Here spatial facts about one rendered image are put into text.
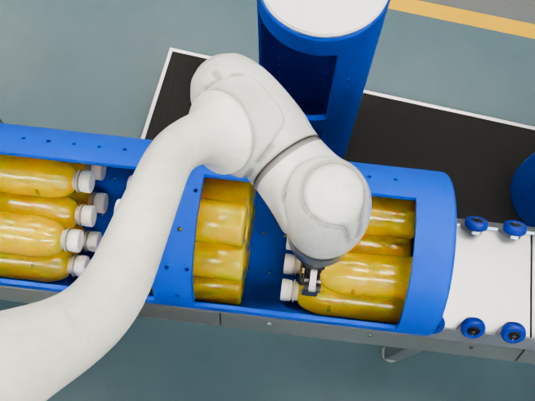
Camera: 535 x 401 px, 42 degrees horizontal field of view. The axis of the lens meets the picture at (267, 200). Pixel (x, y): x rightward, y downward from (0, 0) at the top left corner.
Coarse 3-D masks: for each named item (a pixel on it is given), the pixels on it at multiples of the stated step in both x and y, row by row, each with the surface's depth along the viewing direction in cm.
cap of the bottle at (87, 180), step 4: (84, 172) 121; (88, 172) 121; (92, 172) 122; (80, 176) 121; (84, 176) 121; (88, 176) 121; (92, 176) 122; (80, 180) 120; (84, 180) 120; (88, 180) 120; (92, 180) 123; (80, 184) 121; (84, 184) 120; (88, 184) 120; (92, 184) 123; (80, 188) 121; (84, 188) 121; (88, 188) 121; (92, 188) 123; (84, 192) 122; (88, 192) 122
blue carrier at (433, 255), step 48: (0, 144) 114; (48, 144) 115; (96, 144) 116; (144, 144) 117; (192, 192) 110; (384, 192) 111; (432, 192) 112; (192, 240) 109; (432, 240) 107; (48, 288) 118; (192, 288) 113; (432, 288) 108
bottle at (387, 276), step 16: (352, 256) 116; (368, 256) 117; (384, 256) 117; (400, 256) 117; (336, 272) 115; (352, 272) 115; (368, 272) 115; (384, 272) 115; (400, 272) 115; (336, 288) 116; (352, 288) 115; (368, 288) 115; (384, 288) 115; (400, 288) 115
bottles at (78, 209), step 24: (96, 168) 127; (96, 192) 133; (48, 216) 123; (72, 216) 124; (96, 240) 130; (360, 240) 121; (384, 240) 121; (408, 240) 121; (0, 264) 122; (24, 264) 122; (48, 264) 122; (72, 264) 124; (288, 264) 128; (216, 288) 121; (240, 288) 121; (288, 288) 122; (312, 312) 123; (336, 312) 121; (360, 312) 120; (384, 312) 120
